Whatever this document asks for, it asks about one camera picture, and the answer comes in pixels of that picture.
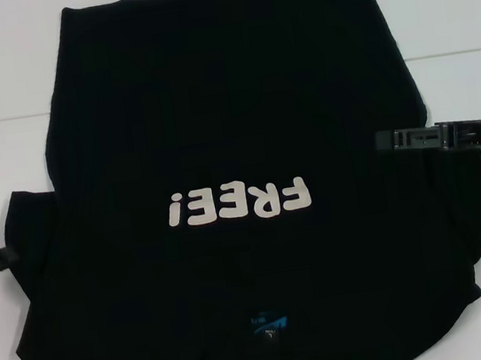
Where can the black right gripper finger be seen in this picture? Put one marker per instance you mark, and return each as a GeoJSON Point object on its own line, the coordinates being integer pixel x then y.
{"type": "Point", "coordinates": [405, 139]}

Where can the black t-shirt with FREE print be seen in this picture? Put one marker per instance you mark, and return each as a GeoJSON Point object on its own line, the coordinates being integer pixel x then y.
{"type": "Point", "coordinates": [229, 101]}

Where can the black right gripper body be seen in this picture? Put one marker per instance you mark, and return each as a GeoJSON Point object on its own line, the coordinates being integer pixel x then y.
{"type": "Point", "coordinates": [471, 134]}

